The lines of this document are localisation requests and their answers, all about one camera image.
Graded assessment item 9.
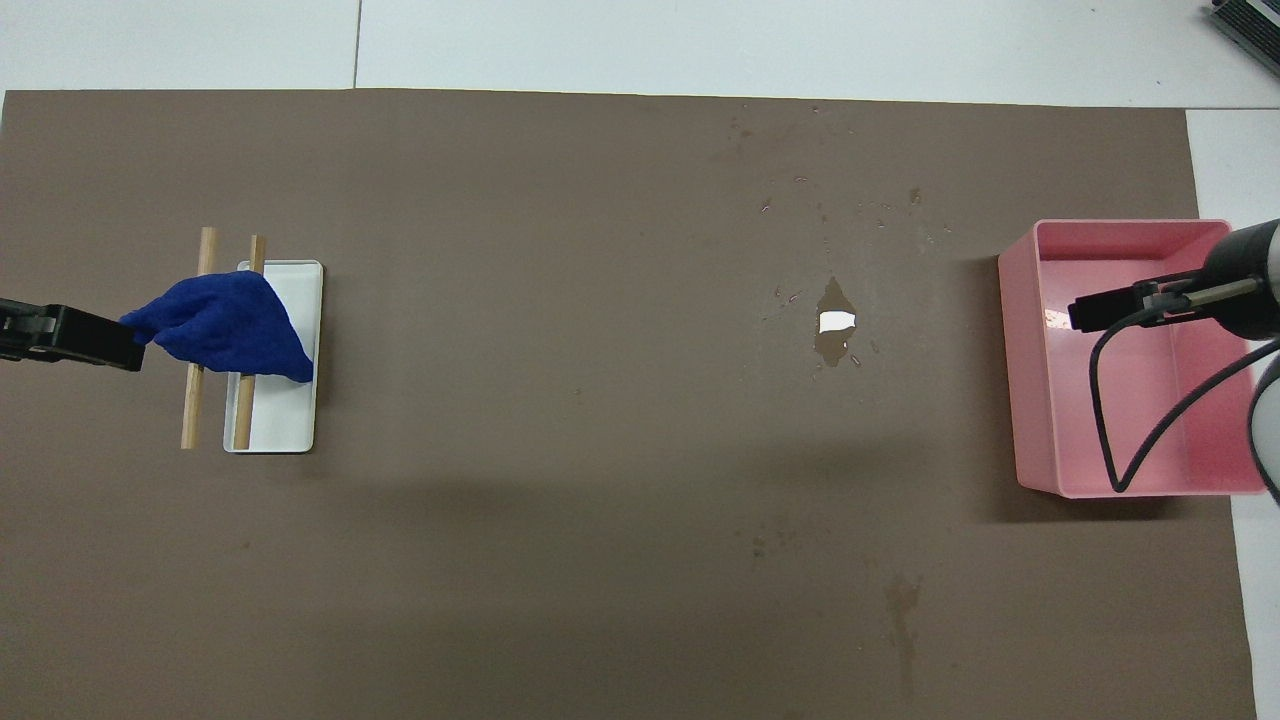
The white rack base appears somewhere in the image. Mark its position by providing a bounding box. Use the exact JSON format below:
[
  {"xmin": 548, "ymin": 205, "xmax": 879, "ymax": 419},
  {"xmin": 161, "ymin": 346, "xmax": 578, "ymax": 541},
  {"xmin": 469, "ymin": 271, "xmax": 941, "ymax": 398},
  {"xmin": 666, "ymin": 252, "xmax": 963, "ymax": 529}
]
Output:
[{"xmin": 223, "ymin": 260, "xmax": 324, "ymax": 454}]

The pink plastic bin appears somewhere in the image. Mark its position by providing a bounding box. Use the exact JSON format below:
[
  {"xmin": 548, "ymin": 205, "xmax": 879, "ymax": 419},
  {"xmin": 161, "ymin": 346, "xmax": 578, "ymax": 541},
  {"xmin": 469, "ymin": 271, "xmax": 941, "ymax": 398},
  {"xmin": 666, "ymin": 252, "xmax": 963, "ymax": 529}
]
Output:
[{"xmin": 998, "ymin": 219, "xmax": 1269, "ymax": 499}]

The water puddle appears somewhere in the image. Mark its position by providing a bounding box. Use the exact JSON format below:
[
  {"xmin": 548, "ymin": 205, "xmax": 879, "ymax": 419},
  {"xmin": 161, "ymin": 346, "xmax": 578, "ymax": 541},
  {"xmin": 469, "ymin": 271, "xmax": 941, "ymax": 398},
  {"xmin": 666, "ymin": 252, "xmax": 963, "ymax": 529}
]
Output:
[{"xmin": 812, "ymin": 277, "xmax": 859, "ymax": 369}]

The brown table mat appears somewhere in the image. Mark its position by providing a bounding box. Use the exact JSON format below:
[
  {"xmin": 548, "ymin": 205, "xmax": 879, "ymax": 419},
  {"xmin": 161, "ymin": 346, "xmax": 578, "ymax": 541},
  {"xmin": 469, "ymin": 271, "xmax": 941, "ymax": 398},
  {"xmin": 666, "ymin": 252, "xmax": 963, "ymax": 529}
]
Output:
[{"xmin": 0, "ymin": 88, "xmax": 1256, "ymax": 720}]

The blue towel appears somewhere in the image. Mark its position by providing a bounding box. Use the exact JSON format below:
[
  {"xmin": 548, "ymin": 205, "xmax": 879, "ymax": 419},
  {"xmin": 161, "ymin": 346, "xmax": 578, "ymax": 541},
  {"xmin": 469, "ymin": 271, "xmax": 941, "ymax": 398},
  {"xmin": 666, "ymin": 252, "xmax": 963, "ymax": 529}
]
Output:
[{"xmin": 120, "ymin": 270, "xmax": 315, "ymax": 385}]

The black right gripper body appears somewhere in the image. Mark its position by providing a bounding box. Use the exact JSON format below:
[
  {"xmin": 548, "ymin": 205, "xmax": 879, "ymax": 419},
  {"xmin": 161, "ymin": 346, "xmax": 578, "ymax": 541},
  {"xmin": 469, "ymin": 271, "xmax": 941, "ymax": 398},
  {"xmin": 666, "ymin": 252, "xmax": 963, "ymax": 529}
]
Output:
[{"xmin": 1200, "ymin": 222, "xmax": 1274, "ymax": 337}]

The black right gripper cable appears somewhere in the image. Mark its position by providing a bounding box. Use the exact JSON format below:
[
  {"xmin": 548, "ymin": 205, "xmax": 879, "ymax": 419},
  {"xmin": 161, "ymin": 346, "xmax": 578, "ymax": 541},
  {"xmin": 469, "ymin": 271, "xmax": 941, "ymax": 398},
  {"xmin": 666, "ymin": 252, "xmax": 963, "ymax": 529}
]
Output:
[{"xmin": 1088, "ymin": 278, "xmax": 1280, "ymax": 494}]

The dark ribbed device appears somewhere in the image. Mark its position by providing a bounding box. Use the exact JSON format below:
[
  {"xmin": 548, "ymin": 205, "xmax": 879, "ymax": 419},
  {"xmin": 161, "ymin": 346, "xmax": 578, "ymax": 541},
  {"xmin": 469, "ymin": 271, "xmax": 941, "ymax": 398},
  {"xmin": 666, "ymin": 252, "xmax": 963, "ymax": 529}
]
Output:
[{"xmin": 1203, "ymin": 0, "xmax": 1280, "ymax": 53}]

